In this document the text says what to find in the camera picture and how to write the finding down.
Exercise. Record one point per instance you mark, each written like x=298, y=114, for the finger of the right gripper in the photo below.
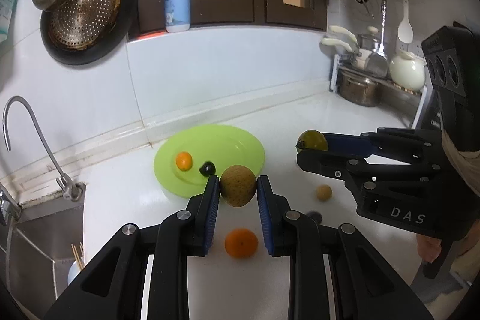
x=353, y=170
x=403, y=145

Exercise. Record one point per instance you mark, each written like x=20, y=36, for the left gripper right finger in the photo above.
x=335, y=272

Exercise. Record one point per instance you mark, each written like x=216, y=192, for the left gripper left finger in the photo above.
x=142, y=272

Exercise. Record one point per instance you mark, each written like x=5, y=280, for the green tomato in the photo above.
x=312, y=139

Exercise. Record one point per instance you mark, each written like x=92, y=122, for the dark plum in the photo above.
x=207, y=169
x=315, y=216

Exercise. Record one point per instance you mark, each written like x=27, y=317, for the large orange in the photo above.
x=241, y=243

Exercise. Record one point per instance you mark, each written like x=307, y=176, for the small orange kumquat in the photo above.
x=184, y=161

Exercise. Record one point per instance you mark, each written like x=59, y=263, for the white bowl in sink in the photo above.
x=73, y=272

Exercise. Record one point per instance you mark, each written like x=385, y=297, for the dish rack shelf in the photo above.
x=409, y=105

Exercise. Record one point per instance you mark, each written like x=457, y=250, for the white ceramic pot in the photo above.
x=408, y=70

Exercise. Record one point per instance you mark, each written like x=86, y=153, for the stainless steel pot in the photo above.
x=359, y=90

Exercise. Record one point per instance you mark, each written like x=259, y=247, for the stainless steel sink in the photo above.
x=36, y=253

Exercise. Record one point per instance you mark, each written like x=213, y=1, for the metal spatula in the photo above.
x=377, y=62

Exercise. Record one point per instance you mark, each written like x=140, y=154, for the white rice paddle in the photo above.
x=405, y=30

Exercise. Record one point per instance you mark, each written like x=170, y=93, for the green plate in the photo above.
x=223, y=145

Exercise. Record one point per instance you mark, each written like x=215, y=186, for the blue soap pump bottle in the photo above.
x=177, y=15

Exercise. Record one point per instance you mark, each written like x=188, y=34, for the black frying pan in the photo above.
x=83, y=31

